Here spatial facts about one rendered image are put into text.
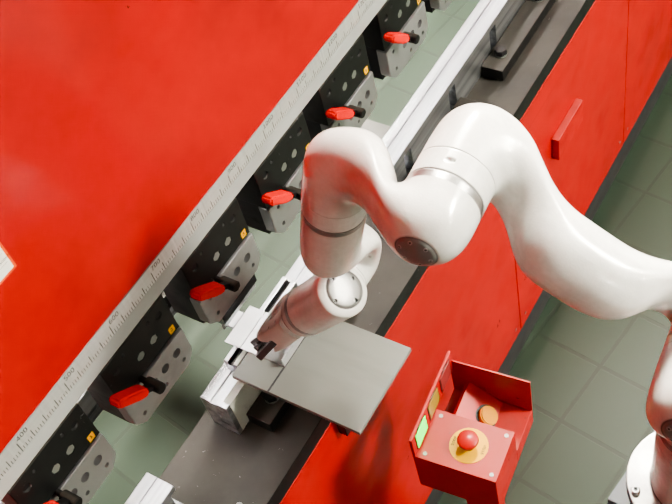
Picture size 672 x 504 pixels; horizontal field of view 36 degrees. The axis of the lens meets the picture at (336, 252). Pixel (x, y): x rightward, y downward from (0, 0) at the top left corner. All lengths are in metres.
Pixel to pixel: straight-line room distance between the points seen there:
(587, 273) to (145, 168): 0.60
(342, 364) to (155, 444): 1.30
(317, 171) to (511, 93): 1.12
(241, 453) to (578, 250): 0.89
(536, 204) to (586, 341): 1.76
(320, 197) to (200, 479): 0.75
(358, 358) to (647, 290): 0.68
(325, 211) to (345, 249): 0.10
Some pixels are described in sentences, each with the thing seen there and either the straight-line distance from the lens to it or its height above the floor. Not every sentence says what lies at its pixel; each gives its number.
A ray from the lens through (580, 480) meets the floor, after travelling 2.79.
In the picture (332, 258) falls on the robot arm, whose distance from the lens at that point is 1.45.
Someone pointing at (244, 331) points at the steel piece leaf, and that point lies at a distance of 1.91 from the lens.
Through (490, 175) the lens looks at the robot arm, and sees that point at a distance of 1.24.
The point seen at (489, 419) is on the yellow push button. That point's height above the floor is 0.72.
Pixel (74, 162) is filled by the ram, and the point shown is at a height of 1.65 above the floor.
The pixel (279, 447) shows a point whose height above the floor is 0.88.
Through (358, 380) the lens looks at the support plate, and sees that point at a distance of 1.80.
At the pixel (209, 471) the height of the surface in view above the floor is 0.88.
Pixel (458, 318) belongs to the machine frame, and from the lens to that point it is 2.40.
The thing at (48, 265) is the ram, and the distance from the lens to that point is 1.36.
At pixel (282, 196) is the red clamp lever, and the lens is 1.68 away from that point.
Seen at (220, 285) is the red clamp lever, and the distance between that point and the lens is 1.61.
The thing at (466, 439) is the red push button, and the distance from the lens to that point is 1.94.
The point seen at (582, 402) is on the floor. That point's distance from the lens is 2.90.
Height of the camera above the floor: 2.52
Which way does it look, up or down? 51 degrees down
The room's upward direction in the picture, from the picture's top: 17 degrees counter-clockwise
